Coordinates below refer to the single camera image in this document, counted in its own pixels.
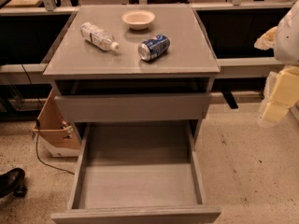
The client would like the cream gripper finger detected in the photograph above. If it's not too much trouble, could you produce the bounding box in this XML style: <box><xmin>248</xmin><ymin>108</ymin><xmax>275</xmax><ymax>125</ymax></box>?
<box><xmin>254</xmin><ymin>27</ymin><xmax>277</xmax><ymax>50</ymax></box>
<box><xmin>261</xmin><ymin>66</ymin><xmax>299</xmax><ymax>123</ymax></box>

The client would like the clear plastic water bottle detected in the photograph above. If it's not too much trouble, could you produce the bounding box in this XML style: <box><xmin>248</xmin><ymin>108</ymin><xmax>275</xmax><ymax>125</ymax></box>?
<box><xmin>80</xmin><ymin>22</ymin><xmax>120</xmax><ymax>51</ymax></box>

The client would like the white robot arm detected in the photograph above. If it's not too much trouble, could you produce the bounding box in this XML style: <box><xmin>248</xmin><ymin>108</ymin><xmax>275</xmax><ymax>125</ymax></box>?
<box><xmin>254</xmin><ymin>1</ymin><xmax>299</xmax><ymax>126</ymax></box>

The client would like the closed grey top drawer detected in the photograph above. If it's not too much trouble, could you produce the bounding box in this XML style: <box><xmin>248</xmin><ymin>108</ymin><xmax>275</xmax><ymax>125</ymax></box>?
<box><xmin>55</xmin><ymin>93</ymin><xmax>211</xmax><ymax>122</ymax></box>

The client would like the grey drawer cabinet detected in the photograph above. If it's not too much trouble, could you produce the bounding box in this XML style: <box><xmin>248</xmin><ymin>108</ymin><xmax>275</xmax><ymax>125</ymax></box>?
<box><xmin>44</xmin><ymin>5</ymin><xmax>220</xmax><ymax>135</ymax></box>

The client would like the open grey middle drawer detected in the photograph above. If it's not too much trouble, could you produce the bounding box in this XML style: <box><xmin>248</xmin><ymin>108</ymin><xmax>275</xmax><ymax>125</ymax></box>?
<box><xmin>51</xmin><ymin>121</ymin><xmax>221</xmax><ymax>224</ymax></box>

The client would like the blue soda can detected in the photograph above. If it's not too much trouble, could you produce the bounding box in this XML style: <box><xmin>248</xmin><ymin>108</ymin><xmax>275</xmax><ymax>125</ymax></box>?
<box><xmin>137</xmin><ymin>35</ymin><xmax>170</xmax><ymax>62</ymax></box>

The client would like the white paper bowl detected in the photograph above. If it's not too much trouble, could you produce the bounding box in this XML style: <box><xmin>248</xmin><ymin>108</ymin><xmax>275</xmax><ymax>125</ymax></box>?
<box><xmin>121</xmin><ymin>10</ymin><xmax>155</xmax><ymax>31</ymax></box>

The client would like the cardboard box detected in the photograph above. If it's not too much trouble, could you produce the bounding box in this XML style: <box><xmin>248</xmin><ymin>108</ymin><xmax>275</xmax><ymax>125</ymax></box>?
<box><xmin>33</xmin><ymin>90</ymin><xmax>80</xmax><ymax>157</ymax></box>

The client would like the black shoe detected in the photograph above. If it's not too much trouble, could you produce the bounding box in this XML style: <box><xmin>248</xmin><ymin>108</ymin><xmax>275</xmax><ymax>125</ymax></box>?
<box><xmin>0</xmin><ymin>168</ymin><xmax>27</xmax><ymax>198</ymax></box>

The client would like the grey metal rail frame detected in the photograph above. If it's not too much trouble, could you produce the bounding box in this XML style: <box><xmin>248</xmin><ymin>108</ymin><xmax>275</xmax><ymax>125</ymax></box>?
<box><xmin>0</xmin><ymin>2</ymin><xmax>293</xmax><ymax>85</ymax></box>

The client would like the black cable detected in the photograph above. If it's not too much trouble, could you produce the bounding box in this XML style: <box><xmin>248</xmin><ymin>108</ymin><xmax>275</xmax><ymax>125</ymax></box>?
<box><xmin>20</xmin><ymin>63</ymin><xmax>76</xmax><ymax>175</ymax></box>

